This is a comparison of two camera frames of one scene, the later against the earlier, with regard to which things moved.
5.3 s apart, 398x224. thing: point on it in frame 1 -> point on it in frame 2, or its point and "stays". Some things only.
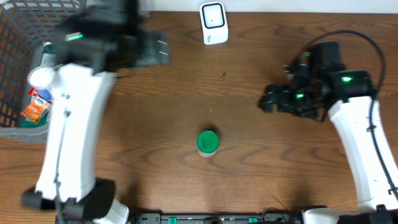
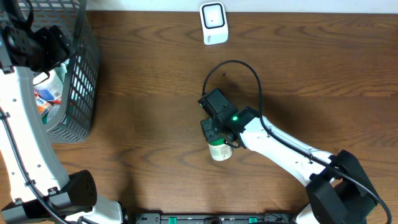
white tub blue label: x=42 y=78 stays
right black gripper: x=282 y=103 -> x=209 y=135
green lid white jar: x=208 y=144 -> x=219 y=150
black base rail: x=217 y=218 stays
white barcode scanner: x=214 y=23 stays
